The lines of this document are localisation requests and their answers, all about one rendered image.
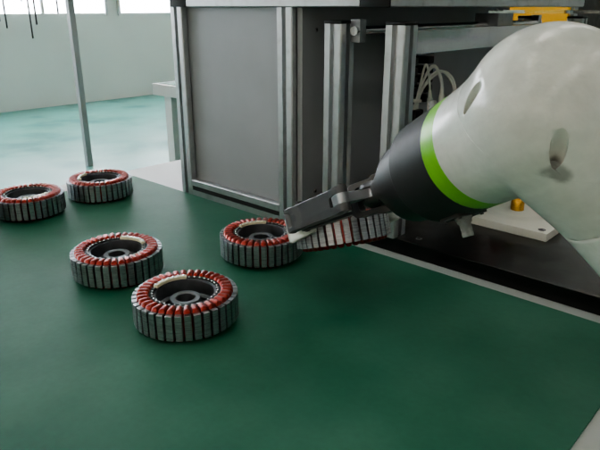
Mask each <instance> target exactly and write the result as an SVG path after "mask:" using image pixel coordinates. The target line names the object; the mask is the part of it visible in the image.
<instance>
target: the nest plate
mask: <svg viewBox="0 0 600 450"><path fill-rule="evenodd" d="M511 201H512V200H511ZM511 201H508V202H505V203H502V204H499V205H496V206H493V207H490V208H488V209H487V211H486V212H484V214H481V215H480V214H478V215H475V216H473V217H472V222H471V224H475V225H480V226H483V227H487V228H491V229H497V230H501V231H504V232H508V233H512V234H515V235H519V236H523V237H526V238H533V239H536V240H540V241H544V242H546V241H548V240H549V239H550V238H552V237H554V236H555V235H557V234H558V233H559V232H558V231H557V230H556V229H555V228H553V227H552V226H551V225H550V224H549V223H548V222H547V221H545V220H544V219H543V218H542V217H541V216H540V215H539V214H537V213H536V212H535V211H534V210H532V209H531V208H530V207H529V206H528V205H526V204H525V205H524V211H521V212H516V211H513V210H511Z"/></svg>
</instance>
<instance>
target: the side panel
mask: <svg viewBox="0 0 600 450"><path fill-rule="evenodd" d="M170 8H171V34H172V46H173V60H174V72H175V85H176V98H177V111H178V124H179V150H180V162H181V176H182V188H183V192H186V193H189V194H192V195H195V196H200V197H202V198H206V199H209V200H212V201H214V202H217V203H220V204H225V205H228V206H231V207H234V208H237V209H240V210H243V211H246V212H249V213H253V214H257V215H260V216H262V217H267V218H268V219H269V218H270V217H272V218H273V219H275V218H278V219H279V220H280V219H283V220H285V217H284V213H283V211H284V210H286V209H287V208H289V207H292V206H294V205H296V202H297V7H170Z"/></svg>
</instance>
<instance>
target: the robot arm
mask: <svg viewBox="0 0 600 450"><path fill-rule="evenodd" d="M517 198H520V200H521V201H523V202H524V203H525V204H526V205H528V206H529V207H530V208H531V209H532V210H534V211H535V212H536V213H537V214H539V215H540V216H541V217H542V218H543V219H544V220H545V221H547V222H548V223H549V224H550V225H551V226H552V227H553V228H555V229H556V230H557V231H558V232H559V233H560V234H561V235H562V236H563V237H564V238H565V239H566V240H567V241H568V242H569V243H570V244H571V245H572V246H573V247H574V248H575V249H576V250H577V251H578V253H579V254H580V255H581V256H582V257H583V258H584V259H585V260H586V262H587V263H588V264H589V265H590V266H591V267H592V269H593V270H594V271H595V272H596V273H597V275H598V276H599V277H600V29H599V28H596V27H594V26H591V25H587V24H585V23H580V22H575V21H549V22H544V23H539V24H536V25H532V26H529V27H527V28H525V29H521V30H519V31H516V32H515V33H513V34H511V35H510V36H509V37H506V38H505V39H503V40H502V41H501V42H499V43H498V44H497V45H496V46H494V47H493V48H492V49H491V50H490V51H489V52H488V53H487V54H486V55H485V56H484V58H483V59H482V60H481V61H480V63H479V65H478V66H477V67H476V69H475V70H474V72H473V73H472V74H471V75H470V77H469V78H467V79H466V80H465V82H464V83H463V84H462V85H461V86H459V87H458V88H457V89H456V90H455V91H454V92H453V93H452V94H450V95H449V96H447V97H446V98H444V99H443V100H442V101H440V102H439V103H437V101H436V100H432V101H430V102H429V109H428V110H427V111H426V112H425V113H423V114H422V115H421V116H419V117H418V118H416V119H415V120H413V121H412V122H410V123H409V124H407V125H406V126H405V127H404V128H402V129H401V130H400V131H399V132H398V134H397V135H396V137H395V139H394V141H393V143H392V146H391V148H389V149H388V150H387V151H386V152H385V153H384V155H383V156H382V157H381V159H380V161H379V165H378V168H377V171H376V173H374V174H372V175H370V177H369V178H368V179H365V180H362V181H360V182H357V183H354V184H352V185H350V186H349V187H348V188H346V184H337V185H336V186H334V187H333V188H331V189H330V190H328V191H327V192H324V193H322V194H320V195H318V196H315V197H313V198H310V199H308V200H306V201H299V202H298V201H297V202H296V205H294V206H292V207H289V208H287V209H286V210H284V211H283V213H284V217H285V223H286V227H287V234H288V239H289V243H291V244H292V243H295V242H297V241H299V240H301V239H303V238H306V237H308V236H310V235H311V234H313V233H315V232H316V231H317V229H316V228H319V227H321V226H325V225H328V224H330V223H333V222H336V221H341V220H344V219H347V218H350V217H353V216H354V217H355V218H366V217H370V216H372V215H375V214H378V213H379V214H381V213H388V218H389V223H390V222H392V221H396V220H398V219H400V218H403V219H405V220H408V221H427V220H430V221H437V222H440V223H444V224H447V223H448V222H449V221H456V222H457V225H459V226H460V230H461V232H462V237H463V238H466V237H470V236H473V235H474V232H473V229H472V226H471V222H472V217H473V216H475V215H478V214H480V215H481V214H484V212H486V211H487V209H488V208H490V207H493V206H496V205H499V204H502V203H505V202H508V201H511V200H513V199H517ZM365 205H366V206H368V207H370V208H371V209H370V210H367V211H366V210H365V207H364V206H365Z"/></svg>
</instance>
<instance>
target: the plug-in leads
mask: <svg viewBox="0 0 600 450"><path fill-rule="evenodd" d="M426 67H427V71H426V73H425V75H424V71H425V68H426ZM433 68H435V69H436V71H434V72H433V73H432V74H430V73H429V72H430V71H431V70H432V69H433ZM441 73H444V74H445V75H446V76H447V77H448V78H449V80H450V82H451V84H452V88H453V91H452V93H453V92H454V91H455V90H456V89H457V88H456V83H455V80H454V77H453V76H452V74H451V73H449V72H448V71H443V70H440V69H439V68H438V67H437V66H436V65H435V64H432V65H430V66H428V64H427V63H425V64H424V66H423V69H422V73H421V80H420V84H419V87H418V91H417V95H416V98H415V99H413V102H414V105H413V109H412V121H413V120H415V119H416V118H418V117H419V116H421V115H422V114H423V110H422V109H419V103H421V94H422V92H423V90H424V88H425V87H426V86H427V85H428V84H429V92H428V98H427V110H428V109H429V102H430V101H432V100H433V98H432V93H431V82H430V81H431V80H432V79H433V78H434V77H436V76H437V75H438V77H439V82H440V91H439V95H438V103H439V102H440V101H442V100H443V99H444V98H445V95H444V81H443V77H442V74H441ZM423 75H424V78H423ZM427 76H428V78H427ZM426 78H427V79H426ZM425 79H426V81H425ZM424 81H425V82H424Z"/></svg>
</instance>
